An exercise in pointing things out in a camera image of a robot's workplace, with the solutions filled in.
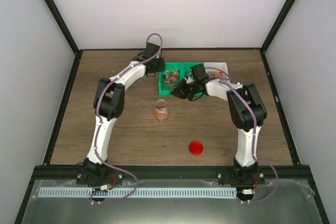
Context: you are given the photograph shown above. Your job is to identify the clear plastic jar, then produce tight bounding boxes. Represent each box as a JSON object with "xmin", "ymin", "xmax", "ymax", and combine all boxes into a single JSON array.
[{"xmin": 154, "ymin": 99, "xmax": 169, "ymax": 122}]

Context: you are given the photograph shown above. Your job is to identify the white candy bin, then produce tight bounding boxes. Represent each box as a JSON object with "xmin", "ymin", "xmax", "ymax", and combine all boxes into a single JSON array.
[{"xmin": 204, "ymin": 62, "xmax": 230, "ymax": 80}]

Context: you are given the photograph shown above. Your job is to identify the red jar lid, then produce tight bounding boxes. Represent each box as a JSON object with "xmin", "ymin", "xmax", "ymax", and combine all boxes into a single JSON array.
[{"xmin": 188, "ymin": 141, "xmax": 203, "ymax": 155}]

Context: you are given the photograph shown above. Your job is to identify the green plastic scoop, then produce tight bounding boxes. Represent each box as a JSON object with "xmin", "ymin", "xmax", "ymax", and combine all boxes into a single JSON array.
[{"xmin": 162, "ymin": 68, "xmax": 180, "ymax": 91}]

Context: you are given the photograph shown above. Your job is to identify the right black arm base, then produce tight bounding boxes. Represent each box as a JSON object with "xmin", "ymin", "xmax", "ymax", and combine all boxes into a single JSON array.
[{"xmin": 216, "ymin": 161, "xmax": 265, "ymax": 186}]

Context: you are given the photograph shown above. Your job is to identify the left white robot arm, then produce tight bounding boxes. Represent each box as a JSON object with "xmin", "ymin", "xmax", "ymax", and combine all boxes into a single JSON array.
[{"xmin": 85, "ymin": 42, "xmax": 165, "ymax": 184}]

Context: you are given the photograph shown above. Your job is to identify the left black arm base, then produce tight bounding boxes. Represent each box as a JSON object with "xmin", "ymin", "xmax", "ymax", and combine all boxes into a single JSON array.
[{"xmin": 77, "ymin": 158, "xmax": 124, "ymax": 187}]

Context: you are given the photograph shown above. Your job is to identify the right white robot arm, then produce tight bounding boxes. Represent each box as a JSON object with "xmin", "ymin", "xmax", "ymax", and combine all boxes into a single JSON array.
[{"xmin": 171, "ymin": 63, "xmax": 267, "ymax": 184}]

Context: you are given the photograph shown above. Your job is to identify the black aluminium front beam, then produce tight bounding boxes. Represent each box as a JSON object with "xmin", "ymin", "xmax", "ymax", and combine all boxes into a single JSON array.
[{"xmin": 34, "ymin": 165, "xmax": 310, "ymax": 182}]

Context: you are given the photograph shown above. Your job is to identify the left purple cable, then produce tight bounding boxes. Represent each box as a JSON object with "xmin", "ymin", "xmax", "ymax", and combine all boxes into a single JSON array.
[{"xmin": 89, "ymin": 33, "xmax": 164, "ymax": 205}]

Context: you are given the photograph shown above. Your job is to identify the purple cable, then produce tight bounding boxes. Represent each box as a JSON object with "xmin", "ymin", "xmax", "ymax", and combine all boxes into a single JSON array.
[
  {"xmin": 207, "ymin": 69, "xmax": 279, "ymax": 205},
  {"xmin": 89, "ymin": 33, "xmax": 164, "ymax": 205}
]

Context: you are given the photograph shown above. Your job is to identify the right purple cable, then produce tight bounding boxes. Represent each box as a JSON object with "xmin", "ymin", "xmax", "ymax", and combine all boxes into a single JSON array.
[{"xmin": 207, "ymin": 69, "xmax": 279, "ymax": 205}]

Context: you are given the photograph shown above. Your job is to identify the light blue slotted rail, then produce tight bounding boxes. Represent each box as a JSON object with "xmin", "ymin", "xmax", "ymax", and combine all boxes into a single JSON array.
[{"xmin": 38, "ymin": 187, "xmax": 237, "ymax": 199}]

